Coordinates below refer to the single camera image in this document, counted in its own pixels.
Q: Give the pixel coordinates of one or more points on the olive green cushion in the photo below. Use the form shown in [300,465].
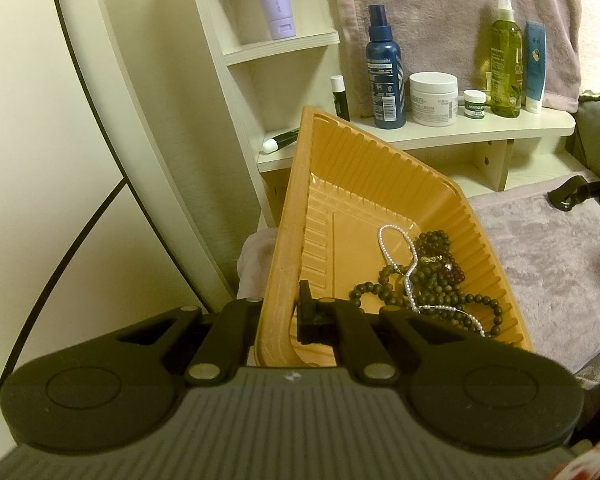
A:
[597,130]

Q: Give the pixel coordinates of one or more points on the black tube with white cap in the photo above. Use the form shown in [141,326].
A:
[275,144]

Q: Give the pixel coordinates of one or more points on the olive green spray bottle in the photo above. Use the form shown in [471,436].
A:
[506,70]

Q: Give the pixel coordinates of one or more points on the orange plastic tray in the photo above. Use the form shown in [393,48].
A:
[340,170]

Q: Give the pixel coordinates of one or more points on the hanging mauve towel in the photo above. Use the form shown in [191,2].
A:
[430,20]

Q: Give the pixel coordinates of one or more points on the blue and white tube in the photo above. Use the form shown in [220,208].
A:
[535,65]

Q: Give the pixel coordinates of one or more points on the black hair clip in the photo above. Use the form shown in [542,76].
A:
[570,195]

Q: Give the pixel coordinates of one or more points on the dark blue spray bottle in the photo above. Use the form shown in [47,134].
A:
[385,85]

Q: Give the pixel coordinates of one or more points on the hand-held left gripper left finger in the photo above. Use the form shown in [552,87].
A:
[235,321]

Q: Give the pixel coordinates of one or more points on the cream wooden shelf unit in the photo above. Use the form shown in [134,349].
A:
[430,136]

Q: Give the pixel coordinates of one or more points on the black white-capped lip balm stick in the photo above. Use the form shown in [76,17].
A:
[340,102]

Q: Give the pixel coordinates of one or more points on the large white cream jar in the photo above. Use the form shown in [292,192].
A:
[433,102]

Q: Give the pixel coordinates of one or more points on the small green-label white jar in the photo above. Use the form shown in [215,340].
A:
[475,106]

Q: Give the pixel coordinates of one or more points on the small gold jewelry piece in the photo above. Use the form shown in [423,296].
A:
[430,259]

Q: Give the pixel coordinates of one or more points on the flat mauve towel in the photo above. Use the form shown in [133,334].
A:
[555,270]

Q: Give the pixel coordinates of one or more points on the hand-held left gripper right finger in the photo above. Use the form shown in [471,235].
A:
[310,321]

